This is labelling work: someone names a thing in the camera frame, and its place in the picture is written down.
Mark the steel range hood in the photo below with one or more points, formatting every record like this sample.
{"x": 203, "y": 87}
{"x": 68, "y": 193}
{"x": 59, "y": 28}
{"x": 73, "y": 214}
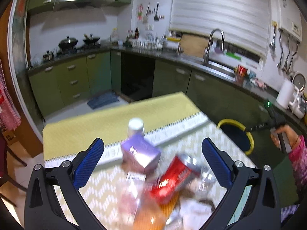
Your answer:
{"x": 77, "y": 4}

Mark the white water heater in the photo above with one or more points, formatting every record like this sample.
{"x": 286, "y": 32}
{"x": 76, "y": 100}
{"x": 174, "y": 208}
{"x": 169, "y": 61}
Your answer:
{"x": 290, "y": 19}

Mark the yellow patterned tablecloth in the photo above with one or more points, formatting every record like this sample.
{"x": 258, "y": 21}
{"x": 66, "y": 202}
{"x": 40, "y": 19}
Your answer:
{"x": 173, "y": 124}

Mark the green kitchen cabinets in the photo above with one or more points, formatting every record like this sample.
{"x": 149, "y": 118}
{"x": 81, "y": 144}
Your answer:
{"x": 139, "y": 75}

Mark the white electric kettle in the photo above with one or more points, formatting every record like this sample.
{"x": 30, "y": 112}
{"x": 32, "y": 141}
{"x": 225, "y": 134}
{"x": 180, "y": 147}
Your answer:
{"x": 288, "y": 94}

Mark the orange red carton box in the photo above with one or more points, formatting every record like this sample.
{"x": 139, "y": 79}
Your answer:
{"x": 137, "y": 208}

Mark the right hand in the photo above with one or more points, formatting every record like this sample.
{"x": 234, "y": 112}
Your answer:
{"x": 293, "y": 138}

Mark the white paper towel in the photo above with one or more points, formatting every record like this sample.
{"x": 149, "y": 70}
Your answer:
{"x": 191, "y": 211}

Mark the white window blind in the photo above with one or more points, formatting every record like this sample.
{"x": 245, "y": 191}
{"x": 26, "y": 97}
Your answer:
{"x": 245, "y": 22}

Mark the red soda can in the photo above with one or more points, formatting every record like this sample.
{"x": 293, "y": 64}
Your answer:
{"x": 182, "y": 170}

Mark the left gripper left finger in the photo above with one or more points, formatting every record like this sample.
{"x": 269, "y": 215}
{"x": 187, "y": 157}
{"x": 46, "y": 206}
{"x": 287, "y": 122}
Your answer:
{"x": 42, "y": 208}

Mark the dish rack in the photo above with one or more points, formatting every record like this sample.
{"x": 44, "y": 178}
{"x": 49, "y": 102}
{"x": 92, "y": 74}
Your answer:
{"x": 146, "y": 44}

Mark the clear plastic water bottle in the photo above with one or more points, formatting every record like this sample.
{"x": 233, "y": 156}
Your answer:
{"x": 135, "y": 126}

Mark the purple cardboard box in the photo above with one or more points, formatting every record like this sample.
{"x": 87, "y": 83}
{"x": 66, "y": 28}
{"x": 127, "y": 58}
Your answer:
{"x": 140, "y": 155}

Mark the black frying pan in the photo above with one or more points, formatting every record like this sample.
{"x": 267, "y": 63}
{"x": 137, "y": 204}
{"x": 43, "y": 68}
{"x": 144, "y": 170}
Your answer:
{"x": 89, "y": 40}

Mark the blue floor mat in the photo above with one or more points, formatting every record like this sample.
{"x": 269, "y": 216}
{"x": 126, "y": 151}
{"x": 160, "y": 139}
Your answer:
{"x": 102, "y": 100}

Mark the right pink sleeve forearm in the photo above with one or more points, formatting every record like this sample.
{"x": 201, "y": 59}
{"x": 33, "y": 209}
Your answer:
{"x": 298, "y": 160}

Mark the black wok with lid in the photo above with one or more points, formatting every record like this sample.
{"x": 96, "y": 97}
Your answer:
{"x": 67, "y": 43}

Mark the purple checkered apron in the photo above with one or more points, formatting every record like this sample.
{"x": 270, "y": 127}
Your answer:
{"x": 288, "y": 212}

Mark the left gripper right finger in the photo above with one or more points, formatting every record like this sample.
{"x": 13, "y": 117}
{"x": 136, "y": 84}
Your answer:
{"x": 262, "y": 208}

